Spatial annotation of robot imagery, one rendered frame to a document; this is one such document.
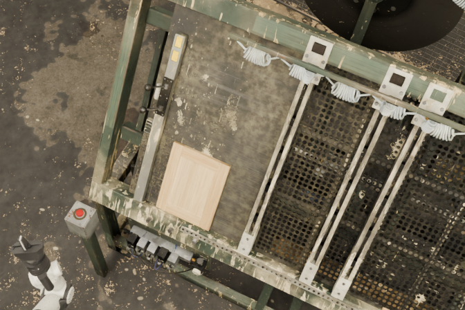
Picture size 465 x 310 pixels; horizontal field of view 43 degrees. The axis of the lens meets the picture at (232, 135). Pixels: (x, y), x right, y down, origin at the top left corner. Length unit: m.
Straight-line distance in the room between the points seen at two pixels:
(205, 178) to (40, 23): 2.65
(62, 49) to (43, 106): 0.55
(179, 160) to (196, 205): 0.26
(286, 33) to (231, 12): 0.25
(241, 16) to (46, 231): 2.25
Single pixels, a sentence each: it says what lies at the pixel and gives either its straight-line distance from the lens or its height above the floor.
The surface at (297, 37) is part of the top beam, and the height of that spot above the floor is 1.91.
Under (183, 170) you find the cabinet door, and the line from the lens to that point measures 3.04.
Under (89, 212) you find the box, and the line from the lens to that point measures 3.19.
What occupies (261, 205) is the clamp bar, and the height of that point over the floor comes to 1.14.
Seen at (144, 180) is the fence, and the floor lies 1.02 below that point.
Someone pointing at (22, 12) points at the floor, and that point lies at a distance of 5.36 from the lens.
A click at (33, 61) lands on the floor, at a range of 5.00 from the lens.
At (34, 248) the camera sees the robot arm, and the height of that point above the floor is 1.59.
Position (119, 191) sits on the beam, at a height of 0.90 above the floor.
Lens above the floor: 3.81
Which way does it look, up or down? 59 degrees down
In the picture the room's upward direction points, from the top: 7 degrees clockwise
